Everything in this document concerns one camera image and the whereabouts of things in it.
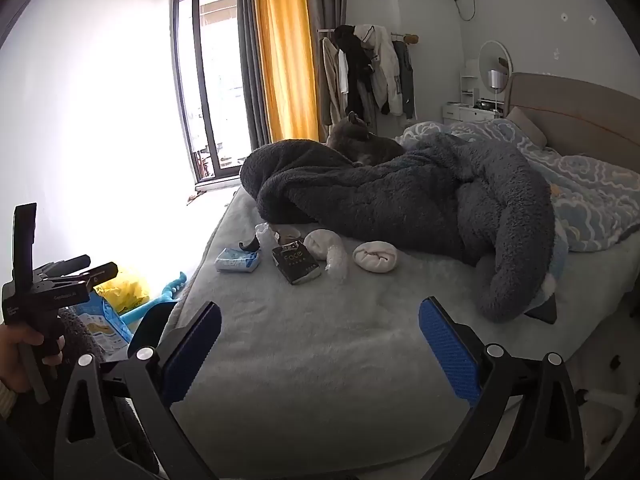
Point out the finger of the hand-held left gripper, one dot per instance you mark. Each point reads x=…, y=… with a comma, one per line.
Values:
x=100, y=272
x=70, y=264

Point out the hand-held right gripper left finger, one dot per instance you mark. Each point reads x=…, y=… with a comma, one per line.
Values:
x=195, y=345

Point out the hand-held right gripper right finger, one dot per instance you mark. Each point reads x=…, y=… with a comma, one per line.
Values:
x=450, y=350

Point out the blue white tissue pack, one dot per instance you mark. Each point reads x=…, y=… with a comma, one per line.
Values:
x=237, y=260

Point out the black paper packet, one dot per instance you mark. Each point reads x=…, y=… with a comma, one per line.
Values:
x=295, y=262

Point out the long white sock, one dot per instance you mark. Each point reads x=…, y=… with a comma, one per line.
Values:
x=320, y=242

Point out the person's left forearm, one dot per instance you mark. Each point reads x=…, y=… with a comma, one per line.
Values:
x=6, y=400

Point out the person's left hand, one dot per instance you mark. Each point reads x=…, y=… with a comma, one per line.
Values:
x=12, y=360

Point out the yellow plastic bag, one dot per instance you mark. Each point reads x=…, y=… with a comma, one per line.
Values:
x=127, y=290

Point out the blue white packaging bag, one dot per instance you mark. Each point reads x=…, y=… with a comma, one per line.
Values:
x=107, y=325

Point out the blue dinosaur plush toy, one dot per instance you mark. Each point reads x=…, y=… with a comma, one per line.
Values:
x=167, y=292

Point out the black curved plastic piece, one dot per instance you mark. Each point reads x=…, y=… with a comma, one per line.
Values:
x=250, y=247

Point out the round white rolled sock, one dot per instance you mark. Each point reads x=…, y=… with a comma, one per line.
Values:
x=375, y=257

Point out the bed with grey sheet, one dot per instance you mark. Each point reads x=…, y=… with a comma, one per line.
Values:
x=325, y=340

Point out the clear plastic wrapper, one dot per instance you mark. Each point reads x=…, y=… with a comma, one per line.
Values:
x=262, y=232

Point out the white spotted mat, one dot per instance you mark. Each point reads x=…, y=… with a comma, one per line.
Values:
x=600, y=395

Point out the dark grey fleece blanket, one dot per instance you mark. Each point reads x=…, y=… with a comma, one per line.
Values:
x=375, y=200

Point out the blue cloud-patterned quilt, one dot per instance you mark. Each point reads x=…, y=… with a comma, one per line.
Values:
x=590, y=195

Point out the grey cat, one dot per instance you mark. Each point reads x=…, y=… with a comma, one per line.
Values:
x=370, y=147

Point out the black-framed window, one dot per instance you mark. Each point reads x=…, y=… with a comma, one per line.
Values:
x=220, y=85

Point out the beige pillow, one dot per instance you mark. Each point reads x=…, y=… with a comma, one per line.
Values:
x=525, y=125

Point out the white dresser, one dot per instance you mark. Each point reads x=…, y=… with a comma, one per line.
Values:
x=457, y=110

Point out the white desk organizer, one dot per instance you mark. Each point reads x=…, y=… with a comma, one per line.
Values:
x=469, y=95

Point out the wide grey curtain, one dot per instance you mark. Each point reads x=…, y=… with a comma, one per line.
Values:
x=250, y=60

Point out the beige padded headboard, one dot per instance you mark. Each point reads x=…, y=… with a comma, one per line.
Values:
x=575, y=115

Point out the dark grey hanging garment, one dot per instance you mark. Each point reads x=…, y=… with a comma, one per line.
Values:
x=406, y=80

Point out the white table lamp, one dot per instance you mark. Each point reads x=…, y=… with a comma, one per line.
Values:
x=497, y=79

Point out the white hanging jacket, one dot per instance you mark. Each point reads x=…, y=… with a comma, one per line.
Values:
x=385, y=70

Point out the yellow curtain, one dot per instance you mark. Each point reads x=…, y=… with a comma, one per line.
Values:
x=285, y=50

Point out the beige hanging coat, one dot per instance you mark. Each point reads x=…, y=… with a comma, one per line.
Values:
x=330, y=85

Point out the round white mirror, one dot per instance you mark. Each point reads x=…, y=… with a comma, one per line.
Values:
x=492, y=57

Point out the white clothes rack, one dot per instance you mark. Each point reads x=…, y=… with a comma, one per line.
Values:
x=325, y=31

